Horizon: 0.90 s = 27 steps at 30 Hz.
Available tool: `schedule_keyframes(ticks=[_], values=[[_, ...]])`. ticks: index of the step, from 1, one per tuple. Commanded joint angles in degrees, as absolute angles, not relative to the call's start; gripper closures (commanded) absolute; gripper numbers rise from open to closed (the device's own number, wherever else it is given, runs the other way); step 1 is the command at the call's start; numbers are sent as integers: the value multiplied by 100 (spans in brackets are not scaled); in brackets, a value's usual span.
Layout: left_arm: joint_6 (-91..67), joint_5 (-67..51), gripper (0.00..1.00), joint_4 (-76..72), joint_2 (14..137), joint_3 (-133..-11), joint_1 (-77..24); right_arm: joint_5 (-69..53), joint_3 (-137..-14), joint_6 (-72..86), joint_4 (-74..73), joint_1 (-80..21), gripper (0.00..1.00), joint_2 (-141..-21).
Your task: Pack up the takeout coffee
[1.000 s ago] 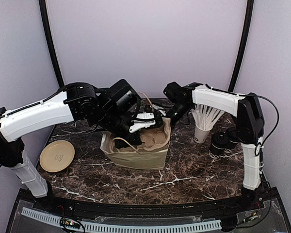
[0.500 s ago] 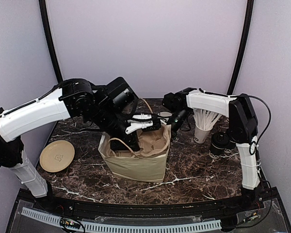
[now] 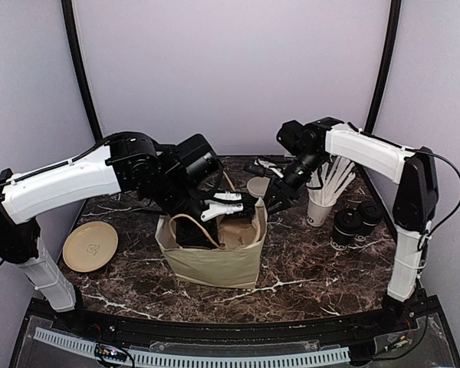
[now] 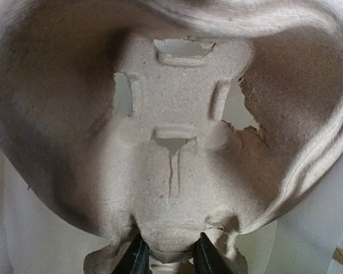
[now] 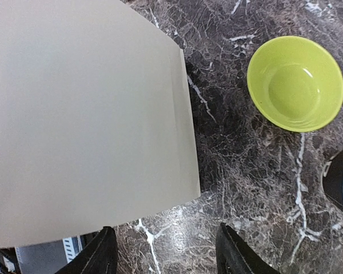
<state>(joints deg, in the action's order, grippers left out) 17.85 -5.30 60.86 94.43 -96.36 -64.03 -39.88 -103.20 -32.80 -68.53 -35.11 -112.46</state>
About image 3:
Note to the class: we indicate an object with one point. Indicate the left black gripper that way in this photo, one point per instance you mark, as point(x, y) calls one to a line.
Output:
point(196, 238)

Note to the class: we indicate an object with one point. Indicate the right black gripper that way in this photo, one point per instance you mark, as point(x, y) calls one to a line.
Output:
point(282, 190)

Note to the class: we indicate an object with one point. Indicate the cream paper carry bag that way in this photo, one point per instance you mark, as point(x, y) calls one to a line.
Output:
point(220, 267)

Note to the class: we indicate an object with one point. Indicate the black plastic cup lid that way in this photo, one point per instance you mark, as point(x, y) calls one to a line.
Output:
point(348, 220)

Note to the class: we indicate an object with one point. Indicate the brown cardboard cup carrier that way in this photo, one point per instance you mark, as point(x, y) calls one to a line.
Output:
point(238, 233)

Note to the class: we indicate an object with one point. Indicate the black paper coffee cup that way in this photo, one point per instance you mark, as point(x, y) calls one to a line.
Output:
point(365, 231)

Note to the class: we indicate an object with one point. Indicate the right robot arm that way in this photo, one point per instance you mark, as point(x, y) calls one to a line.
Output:
point(412, 171)

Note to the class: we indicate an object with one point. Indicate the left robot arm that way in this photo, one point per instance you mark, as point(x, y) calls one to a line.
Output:
point(123, 162)

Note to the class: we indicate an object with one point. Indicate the white paper cup holder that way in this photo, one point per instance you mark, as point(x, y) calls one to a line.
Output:
point(317, 213)

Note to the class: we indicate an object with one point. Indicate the white wrapped straws bundle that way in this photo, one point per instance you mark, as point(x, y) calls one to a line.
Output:
point(330, 180)

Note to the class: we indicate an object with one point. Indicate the beige round plate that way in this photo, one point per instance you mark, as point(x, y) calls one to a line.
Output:
point(90, 246)

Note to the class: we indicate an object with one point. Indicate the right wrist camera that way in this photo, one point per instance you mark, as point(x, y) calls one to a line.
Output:
point(269, 166)

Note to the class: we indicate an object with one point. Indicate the black front rail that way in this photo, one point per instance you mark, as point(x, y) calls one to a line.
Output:
point(248, 311)

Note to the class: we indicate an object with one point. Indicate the grey slotted cable duct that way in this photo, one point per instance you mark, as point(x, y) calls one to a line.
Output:
point(161, 354)

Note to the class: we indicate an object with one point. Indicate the right black frame post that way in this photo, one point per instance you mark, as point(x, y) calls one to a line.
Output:
point(384, 65)

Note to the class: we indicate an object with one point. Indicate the black frame post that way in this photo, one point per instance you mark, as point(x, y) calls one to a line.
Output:
point(79, 69)
point(384, 65)

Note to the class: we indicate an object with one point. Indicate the left black frame post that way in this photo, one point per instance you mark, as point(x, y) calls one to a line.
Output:
point(79, 69)

